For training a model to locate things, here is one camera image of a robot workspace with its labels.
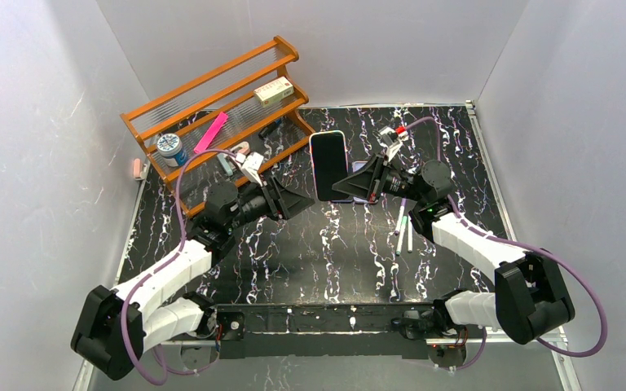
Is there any dark marker on shelf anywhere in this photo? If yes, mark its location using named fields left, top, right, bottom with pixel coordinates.
left=258, top=118, right=283, bottom=139

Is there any cream cardboard box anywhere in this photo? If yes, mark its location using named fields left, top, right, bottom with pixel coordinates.
left=253, top=77, right=294, bottom=108

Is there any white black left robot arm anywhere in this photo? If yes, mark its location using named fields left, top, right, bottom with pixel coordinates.
left=70, top=176, right=315, bottom=380

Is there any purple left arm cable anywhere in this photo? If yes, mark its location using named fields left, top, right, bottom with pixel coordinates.
left=120, top=149, right=239, bottom=386

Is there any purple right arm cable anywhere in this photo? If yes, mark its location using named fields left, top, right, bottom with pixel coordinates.
left=399, top=116, right=610, bottom=371

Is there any pink eraser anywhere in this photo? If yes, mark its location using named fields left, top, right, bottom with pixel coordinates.
left=132, top=158, right=143, bottom=180

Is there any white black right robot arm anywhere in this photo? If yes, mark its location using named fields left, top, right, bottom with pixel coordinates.
left=332, top=156, right=575, bottom=345

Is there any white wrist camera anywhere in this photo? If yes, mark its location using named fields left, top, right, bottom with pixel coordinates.
left=235, top=152, right=264, bottom=187
left=380, top=126, right=408, bottom=162

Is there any black phone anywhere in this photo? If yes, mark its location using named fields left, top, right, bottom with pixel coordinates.
left=308, top=130, right=352, bottom=203

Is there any pink flat bar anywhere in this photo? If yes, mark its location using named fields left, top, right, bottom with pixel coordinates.
left=193, top=112, right=229, bottom=154

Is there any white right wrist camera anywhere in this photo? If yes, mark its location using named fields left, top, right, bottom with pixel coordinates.
left=380, top=126, right=408, bottom=162

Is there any purple capped pen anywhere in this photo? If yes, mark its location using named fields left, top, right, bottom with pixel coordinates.
left=394, top=198, right=407, bottom=236

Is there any green tipped white pen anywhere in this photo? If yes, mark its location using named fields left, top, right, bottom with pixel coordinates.
left=395, top=216, right=408, bottom=256

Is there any black base bar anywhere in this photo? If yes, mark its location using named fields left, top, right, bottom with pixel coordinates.
left=216, top=303, right=442, bottom=359

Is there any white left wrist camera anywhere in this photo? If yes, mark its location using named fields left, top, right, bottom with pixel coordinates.
left=235, top=152, right=264, bottom=187

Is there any blue lidded jar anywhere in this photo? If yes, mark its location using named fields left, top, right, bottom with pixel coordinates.
left=156, top=133, right=188, bottom=168

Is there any lilac phone case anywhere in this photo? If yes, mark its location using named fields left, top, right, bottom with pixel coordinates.
left=351, top=160, right=378, bottom=204

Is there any orange wooden shelf rack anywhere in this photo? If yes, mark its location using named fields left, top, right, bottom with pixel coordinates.
left=120, top=36, right=314, bottom=190

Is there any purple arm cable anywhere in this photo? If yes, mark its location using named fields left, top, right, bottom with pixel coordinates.
left=120, top=149, right=239, bottom=386
left=399, top=116, right=610, bottom=371

